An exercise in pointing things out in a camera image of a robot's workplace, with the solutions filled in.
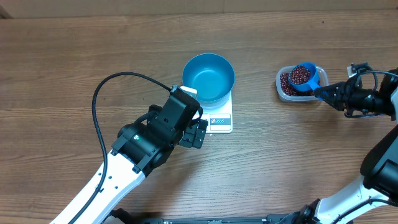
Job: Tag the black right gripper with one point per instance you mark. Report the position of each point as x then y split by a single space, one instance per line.
344 94

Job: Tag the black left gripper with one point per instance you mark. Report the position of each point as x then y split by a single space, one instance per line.
188 140

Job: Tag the blue plastic measuring scoop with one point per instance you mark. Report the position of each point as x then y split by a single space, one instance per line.
314 80

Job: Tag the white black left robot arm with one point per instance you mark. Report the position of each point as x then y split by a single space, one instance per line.
102 193

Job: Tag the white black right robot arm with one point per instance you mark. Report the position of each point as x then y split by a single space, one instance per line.
376 185

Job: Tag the white digital kitchen scale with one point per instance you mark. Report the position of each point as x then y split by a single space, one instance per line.
219 114

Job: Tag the red beans in scoop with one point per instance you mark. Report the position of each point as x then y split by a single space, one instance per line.
299 75

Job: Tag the teal bowl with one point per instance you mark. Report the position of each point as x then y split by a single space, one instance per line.
211 75

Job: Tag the red beans in container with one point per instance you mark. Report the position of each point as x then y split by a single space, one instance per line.
288 89

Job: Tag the clear plastic bean container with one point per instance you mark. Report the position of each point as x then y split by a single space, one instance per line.
283 93

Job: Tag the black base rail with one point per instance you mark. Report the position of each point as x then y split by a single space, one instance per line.
217 220

